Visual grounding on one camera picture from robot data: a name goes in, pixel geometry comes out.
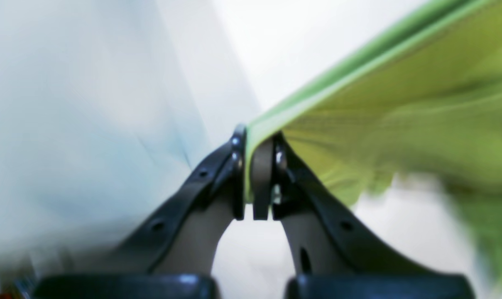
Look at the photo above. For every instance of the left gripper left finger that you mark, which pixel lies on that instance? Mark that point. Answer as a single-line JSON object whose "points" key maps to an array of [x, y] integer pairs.
{"points": [[170, 255]]}

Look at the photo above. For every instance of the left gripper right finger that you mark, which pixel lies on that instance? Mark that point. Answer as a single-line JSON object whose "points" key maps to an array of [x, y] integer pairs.
{"points": [[335, 255]]}

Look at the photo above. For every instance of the green t-shirt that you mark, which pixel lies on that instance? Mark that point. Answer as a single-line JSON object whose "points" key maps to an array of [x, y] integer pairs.
{"points": [[424, 97]]}

